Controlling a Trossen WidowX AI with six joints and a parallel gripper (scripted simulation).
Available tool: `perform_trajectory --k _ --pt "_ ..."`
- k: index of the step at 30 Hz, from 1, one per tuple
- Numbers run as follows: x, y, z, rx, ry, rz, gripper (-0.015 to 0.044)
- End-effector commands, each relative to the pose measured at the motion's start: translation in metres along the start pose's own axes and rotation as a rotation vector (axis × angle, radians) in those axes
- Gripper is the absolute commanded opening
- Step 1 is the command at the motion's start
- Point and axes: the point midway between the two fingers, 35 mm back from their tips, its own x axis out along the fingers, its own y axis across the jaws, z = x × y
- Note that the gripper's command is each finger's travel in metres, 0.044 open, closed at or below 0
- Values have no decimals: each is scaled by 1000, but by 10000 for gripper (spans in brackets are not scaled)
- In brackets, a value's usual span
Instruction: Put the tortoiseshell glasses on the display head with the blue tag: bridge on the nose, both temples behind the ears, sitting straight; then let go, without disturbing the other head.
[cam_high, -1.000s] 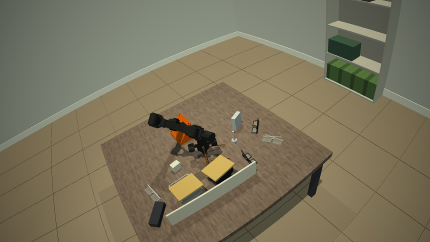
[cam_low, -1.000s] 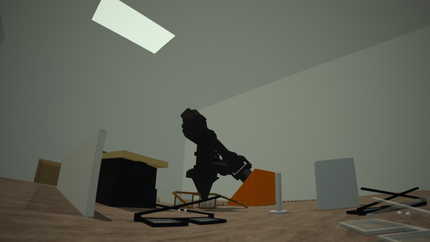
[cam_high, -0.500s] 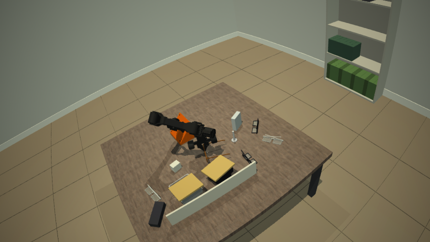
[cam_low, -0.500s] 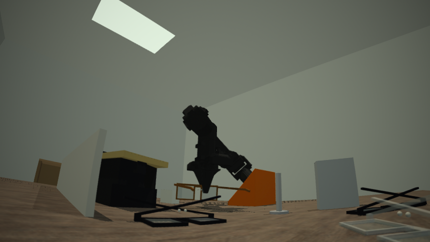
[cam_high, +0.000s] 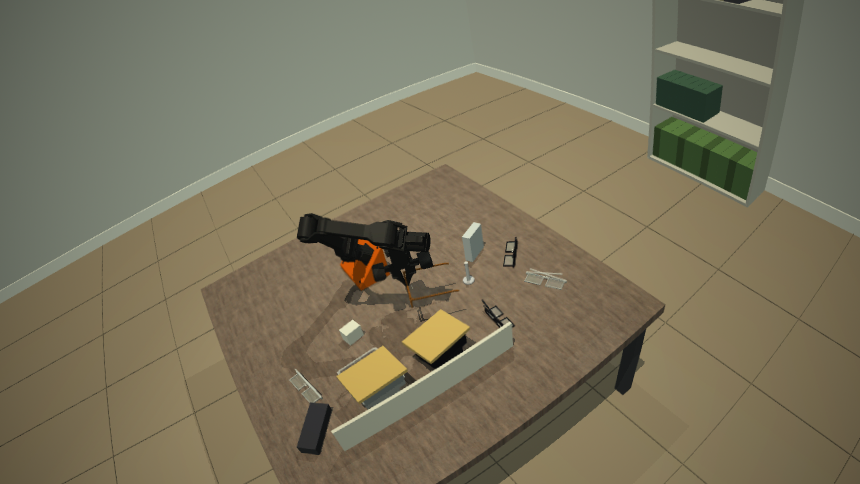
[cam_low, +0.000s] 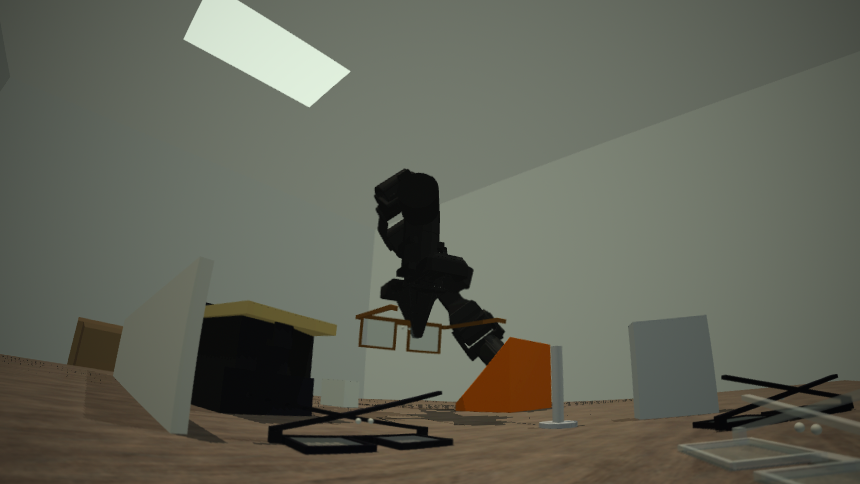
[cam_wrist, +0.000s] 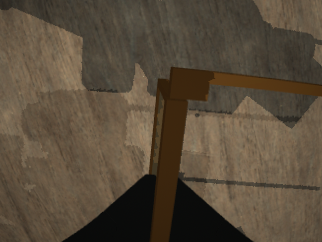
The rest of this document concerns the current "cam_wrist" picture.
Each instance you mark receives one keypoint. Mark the brown rectangular glasses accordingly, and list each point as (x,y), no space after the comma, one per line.
(169,122)

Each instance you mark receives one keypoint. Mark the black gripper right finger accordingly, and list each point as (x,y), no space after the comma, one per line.
(194,220)

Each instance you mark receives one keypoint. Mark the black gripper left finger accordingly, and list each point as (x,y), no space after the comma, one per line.
(128,219)

